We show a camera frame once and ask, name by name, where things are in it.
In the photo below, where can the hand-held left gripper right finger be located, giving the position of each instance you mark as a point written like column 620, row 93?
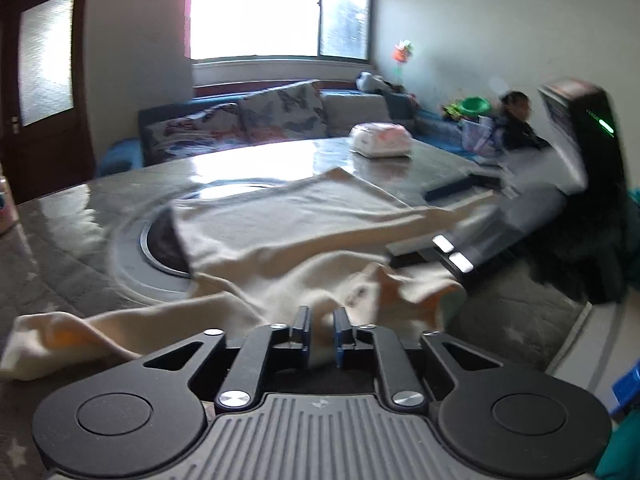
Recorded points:
column 341, row 334

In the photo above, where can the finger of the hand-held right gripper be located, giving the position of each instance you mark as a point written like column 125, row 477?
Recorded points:
column 430, row 250
column 465, row 182

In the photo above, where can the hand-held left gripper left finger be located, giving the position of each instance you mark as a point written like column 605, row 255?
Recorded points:
column 302, row 330

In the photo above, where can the cream knit garment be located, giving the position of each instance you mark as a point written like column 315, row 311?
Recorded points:
column 280, row 230

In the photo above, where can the clear plastic storage box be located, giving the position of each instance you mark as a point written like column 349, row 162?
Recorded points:
column 477, row 137

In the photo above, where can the small green plush toy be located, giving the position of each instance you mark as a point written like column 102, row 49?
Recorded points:
column 451, row 110

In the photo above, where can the green plastic bowl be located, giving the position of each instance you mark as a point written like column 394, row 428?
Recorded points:
column 475, row 106

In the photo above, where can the tissue pack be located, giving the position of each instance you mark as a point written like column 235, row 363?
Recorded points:
column 380, row 140

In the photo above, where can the grey cushion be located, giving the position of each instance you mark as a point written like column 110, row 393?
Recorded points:
column 355, row 112

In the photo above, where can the black and white plush toy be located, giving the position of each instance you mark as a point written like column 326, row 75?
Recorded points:
column 372, row 82

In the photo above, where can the colourful pinwheel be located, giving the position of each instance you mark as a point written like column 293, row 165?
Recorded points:
column 402, row 55

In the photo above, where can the round built-in cooktop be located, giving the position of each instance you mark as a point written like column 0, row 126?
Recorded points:
column 160, row 245

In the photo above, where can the butterfly print cushion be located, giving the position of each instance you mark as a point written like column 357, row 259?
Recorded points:
column 280, row 110
column 195, row 132

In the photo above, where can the blue plastic stool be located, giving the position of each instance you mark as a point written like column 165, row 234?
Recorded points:
column 629, row 385

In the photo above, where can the blue sofa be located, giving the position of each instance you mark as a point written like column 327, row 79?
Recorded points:
column 120, row 152

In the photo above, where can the window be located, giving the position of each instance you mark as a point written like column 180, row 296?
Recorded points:
column 260, row 15

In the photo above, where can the teal cloth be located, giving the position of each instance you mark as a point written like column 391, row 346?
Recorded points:
column 622, row 452

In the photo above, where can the brown wooden door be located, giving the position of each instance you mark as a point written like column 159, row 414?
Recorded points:
column 65, row 160

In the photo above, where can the pink cartoon cup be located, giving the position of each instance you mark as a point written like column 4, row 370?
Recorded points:
column 6, row 205

